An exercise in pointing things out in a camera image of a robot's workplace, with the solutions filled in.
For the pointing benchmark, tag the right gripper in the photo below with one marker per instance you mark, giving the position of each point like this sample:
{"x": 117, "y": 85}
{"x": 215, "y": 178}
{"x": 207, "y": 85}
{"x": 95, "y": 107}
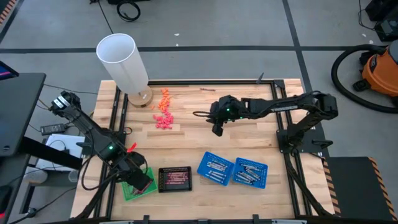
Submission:
{"x": 224, "y": 115}

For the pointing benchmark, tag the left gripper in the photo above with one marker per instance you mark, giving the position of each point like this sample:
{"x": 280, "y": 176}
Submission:
{"x": 130, "y": 165}

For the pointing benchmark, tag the dark red crayon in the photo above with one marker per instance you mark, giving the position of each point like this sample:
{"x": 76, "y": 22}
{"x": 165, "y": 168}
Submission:
{"x": 138, "y": 191}

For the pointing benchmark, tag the black plastic basket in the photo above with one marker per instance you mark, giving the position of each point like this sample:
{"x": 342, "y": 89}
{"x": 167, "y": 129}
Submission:
{"x": 161, "y": 186}

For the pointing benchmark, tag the blue plastic basket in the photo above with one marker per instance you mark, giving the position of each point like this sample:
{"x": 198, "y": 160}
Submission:
{"x": 202, "y": 172}
{"x": 248, "y": 162}

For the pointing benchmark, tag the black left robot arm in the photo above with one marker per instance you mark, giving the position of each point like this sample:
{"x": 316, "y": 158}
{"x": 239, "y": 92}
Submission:
{"x": 90, "y": 127}

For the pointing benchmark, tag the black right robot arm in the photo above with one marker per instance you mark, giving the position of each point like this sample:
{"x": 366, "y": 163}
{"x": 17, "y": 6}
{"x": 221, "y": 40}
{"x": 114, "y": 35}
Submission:
{"x": 280, "y": 107}

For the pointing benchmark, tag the green plastic basket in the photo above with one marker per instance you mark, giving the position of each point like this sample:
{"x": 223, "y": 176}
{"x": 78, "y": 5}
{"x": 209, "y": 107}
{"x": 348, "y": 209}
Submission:
{"x": 127, "y": 194}

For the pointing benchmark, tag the clear plastic cup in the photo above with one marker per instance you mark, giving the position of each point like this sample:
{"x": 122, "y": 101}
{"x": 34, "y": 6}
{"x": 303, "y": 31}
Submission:
{"x": 73, "y": 176}

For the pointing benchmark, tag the white box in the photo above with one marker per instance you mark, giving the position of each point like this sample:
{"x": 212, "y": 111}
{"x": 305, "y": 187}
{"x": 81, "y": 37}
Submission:
{"x": 73, "y": 140}

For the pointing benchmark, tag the black power adapter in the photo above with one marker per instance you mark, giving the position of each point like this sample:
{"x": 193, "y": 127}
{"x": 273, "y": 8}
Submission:
{"x": 53, "y": 129}

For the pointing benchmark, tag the white rounded device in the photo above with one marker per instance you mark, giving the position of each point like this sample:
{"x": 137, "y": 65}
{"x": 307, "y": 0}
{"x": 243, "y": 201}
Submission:
{"x": 35, "y": 176}

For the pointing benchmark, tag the white cylinder lamp wooden base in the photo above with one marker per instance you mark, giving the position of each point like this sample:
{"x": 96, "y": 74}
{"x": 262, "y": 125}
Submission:
{"x": 121, "y": 62}

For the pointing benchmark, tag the orange shop vacuum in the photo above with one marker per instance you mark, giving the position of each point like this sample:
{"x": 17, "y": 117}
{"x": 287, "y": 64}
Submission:
{"x": 334, "y": 73}
{"x": 381, "y": 71}

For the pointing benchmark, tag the black side desk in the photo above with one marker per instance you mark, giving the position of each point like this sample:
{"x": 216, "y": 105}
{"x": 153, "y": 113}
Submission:
{"x": 18, "y": 109}

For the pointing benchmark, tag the black hazard-striped mat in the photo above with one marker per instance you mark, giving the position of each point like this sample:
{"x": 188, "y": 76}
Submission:
{"x": 357, "y": 186}

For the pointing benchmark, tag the dark display screen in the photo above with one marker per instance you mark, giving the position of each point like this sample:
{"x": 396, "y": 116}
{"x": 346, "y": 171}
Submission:
{"x": 6, "y": 72}

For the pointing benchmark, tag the black equipment case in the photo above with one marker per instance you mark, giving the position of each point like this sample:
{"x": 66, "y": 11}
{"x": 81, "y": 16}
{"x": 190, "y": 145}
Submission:
{"x": 388, "y": 28}

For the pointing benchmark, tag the hazard-striped floor strip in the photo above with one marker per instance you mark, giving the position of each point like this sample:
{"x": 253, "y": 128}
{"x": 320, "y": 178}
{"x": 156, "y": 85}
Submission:
{"x": 7, "y": 9}

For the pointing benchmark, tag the black frame bracket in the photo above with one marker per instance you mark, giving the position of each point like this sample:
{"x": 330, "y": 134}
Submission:
{"x": 146, "y": 219}
{"x": 260, "y": 79}
{"x": 256, "y": 219}

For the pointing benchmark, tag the orange wall plugs pile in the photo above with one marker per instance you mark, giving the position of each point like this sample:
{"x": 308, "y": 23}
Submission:
{"x": 163, "y": 121}

